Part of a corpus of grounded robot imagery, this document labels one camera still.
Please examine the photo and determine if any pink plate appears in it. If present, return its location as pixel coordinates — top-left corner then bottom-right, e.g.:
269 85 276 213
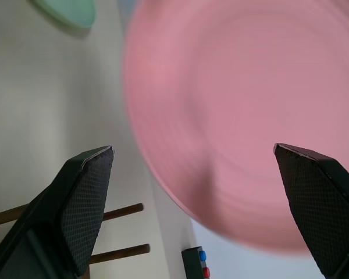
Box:
121 0 349 258

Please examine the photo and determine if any wooden dish rack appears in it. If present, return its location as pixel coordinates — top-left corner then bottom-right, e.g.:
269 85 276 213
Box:
0 202 151 279

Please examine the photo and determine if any black box with coloured buttons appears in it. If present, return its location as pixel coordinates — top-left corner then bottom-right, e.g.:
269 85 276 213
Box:
181 246 212 279

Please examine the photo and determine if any green plate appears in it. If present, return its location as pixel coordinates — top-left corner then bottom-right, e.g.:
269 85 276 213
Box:
27 0 97 30

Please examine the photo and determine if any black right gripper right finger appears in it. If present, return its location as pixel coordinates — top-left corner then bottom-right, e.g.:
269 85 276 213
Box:
273 142 349 279

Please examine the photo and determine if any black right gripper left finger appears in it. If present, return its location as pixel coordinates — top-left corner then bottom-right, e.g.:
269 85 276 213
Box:
0 145 115 279

